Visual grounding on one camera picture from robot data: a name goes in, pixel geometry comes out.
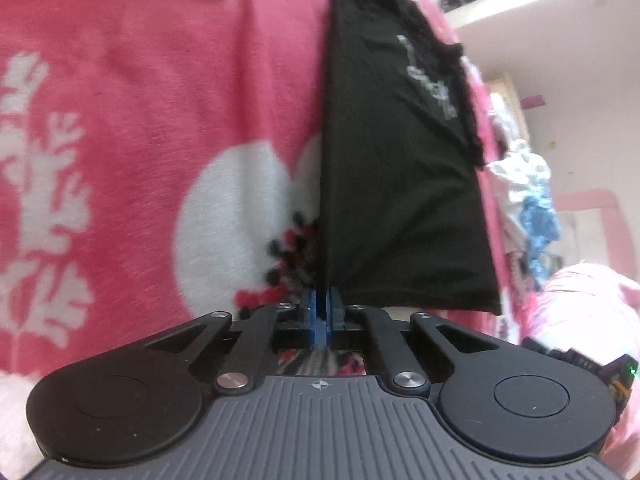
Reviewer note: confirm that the pink headboard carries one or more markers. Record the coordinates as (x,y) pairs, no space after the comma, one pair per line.
(612,220)

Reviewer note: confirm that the pink floral blanket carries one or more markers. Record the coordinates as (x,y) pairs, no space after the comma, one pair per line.
(125,110)

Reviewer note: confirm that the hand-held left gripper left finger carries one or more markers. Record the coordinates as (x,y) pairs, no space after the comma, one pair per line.
(313,320)

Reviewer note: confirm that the blue cloth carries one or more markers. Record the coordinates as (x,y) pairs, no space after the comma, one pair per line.
(540,230)

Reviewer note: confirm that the pink fleece cloth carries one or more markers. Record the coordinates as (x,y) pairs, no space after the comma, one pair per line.
(585,305)

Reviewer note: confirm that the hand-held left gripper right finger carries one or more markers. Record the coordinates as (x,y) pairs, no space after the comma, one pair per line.
(327,322)

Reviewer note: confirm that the black t-shirt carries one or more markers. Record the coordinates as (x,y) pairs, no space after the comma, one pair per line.
(390,185)

